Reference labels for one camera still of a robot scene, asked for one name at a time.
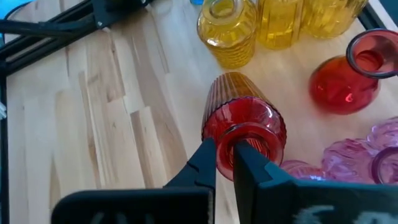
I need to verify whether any yellow diamond-textured glass vase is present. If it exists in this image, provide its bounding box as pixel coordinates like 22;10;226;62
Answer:
197;0;258;70

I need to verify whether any purple bulbous glass vase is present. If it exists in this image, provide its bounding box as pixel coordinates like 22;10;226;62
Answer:
322;138;379;184

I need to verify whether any yellow ribbed glass vase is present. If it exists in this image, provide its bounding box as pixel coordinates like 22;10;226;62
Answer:
300;0;369;40
256;0;307;50

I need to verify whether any red teardrop glass vase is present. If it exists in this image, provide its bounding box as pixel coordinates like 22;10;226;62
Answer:
308;28;398;115

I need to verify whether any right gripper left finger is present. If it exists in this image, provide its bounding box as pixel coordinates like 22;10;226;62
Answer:
51;138;218;224

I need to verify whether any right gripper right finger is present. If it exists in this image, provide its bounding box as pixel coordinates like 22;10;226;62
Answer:
233;141;398;224

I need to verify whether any red cylindrical glass vase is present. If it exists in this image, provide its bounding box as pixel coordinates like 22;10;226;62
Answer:
201;72;287;182

